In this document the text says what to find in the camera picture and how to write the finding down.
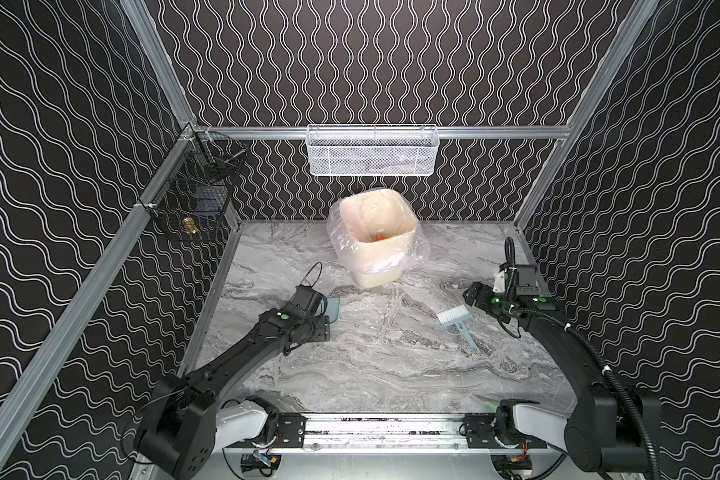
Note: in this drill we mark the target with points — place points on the clear plastic bin liner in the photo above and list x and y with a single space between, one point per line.
348 246

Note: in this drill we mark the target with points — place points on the cream plastic waste bin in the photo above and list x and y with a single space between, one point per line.
377 231

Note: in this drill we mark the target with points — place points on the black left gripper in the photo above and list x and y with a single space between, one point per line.
322 327

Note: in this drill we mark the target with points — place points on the brass object in basket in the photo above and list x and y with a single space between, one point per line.
189 226

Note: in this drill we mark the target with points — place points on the black wire side basket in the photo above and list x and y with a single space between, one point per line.
200 187

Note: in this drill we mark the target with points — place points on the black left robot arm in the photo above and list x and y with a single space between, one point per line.
228 378

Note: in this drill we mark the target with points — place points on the white wire wall basket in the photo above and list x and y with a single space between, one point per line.
383 150

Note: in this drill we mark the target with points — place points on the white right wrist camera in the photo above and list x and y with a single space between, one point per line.
502 280

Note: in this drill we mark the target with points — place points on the pale green hand brush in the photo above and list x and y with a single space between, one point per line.
453 323

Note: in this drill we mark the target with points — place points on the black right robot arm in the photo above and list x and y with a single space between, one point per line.
612 428

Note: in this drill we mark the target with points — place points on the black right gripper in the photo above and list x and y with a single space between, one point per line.
476 294

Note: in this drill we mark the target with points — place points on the pale green dustpan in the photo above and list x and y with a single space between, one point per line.
332 309

